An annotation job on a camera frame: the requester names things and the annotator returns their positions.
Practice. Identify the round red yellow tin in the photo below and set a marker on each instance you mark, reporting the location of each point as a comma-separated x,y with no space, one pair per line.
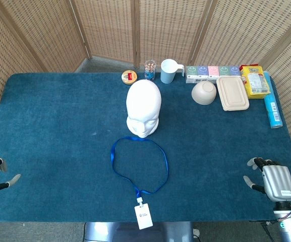
129,77

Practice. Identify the white ID badge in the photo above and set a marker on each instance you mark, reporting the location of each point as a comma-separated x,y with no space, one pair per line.
143,216

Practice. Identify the beige lidded lunch box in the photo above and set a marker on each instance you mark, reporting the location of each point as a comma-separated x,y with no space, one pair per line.
232,94

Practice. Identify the white power socket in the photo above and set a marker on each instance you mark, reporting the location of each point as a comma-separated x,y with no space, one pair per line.
197,232

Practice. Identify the dark teal table cloth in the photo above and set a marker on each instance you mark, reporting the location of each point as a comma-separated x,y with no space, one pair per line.
59,126

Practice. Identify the blue-grey robot torso base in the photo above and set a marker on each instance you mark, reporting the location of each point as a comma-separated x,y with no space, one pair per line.
125,233

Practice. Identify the multicolour tissue packet bundle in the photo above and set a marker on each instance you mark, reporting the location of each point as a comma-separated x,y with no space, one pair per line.
210,73

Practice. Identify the light blue wrapped roll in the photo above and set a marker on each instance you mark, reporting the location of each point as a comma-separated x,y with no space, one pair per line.
273,111

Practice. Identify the beige upturned bowl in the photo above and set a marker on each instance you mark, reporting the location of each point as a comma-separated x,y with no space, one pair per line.
203,92

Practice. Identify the white foam mannequin head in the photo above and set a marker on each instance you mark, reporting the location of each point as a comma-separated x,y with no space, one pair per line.
143,106

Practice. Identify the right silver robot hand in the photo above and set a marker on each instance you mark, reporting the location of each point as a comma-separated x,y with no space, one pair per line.
277,180

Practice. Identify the wicker folding screen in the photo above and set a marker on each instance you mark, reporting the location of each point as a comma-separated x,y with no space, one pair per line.
160,25

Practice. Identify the yellow snack bag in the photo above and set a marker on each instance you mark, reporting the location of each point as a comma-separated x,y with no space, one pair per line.
256,83

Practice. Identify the clear jar of batteries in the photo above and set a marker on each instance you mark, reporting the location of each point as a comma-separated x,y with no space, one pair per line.
150,70

